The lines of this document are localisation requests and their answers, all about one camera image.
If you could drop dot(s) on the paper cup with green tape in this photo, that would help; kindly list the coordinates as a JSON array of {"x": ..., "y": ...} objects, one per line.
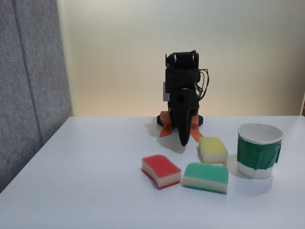
[{"x": 258, "y": 155}]

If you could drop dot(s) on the green and white sponge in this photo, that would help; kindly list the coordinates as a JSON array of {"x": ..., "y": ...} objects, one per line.
[{"x": 206, "y": 177}]

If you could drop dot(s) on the yellow and white sponge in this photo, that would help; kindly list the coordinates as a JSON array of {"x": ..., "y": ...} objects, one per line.
[{"x": 212, "y": 149}]

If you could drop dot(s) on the brown wooden frame edge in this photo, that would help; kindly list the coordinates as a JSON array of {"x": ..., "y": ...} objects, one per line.
[{"x": 303, "y": 107}]

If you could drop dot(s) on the grey felt partition panel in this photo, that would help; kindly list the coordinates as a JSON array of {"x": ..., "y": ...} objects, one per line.
[{"x": 28, "y": 95}]

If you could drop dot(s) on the red and white sponge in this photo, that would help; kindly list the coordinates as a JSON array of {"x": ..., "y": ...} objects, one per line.
[{"x": 159, "y": 170}]

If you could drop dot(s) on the orange tape strip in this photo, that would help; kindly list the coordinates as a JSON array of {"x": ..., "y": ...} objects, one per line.
[
  {"x": 166, "y": 131},
  {"x": 196, "y": 134}
]

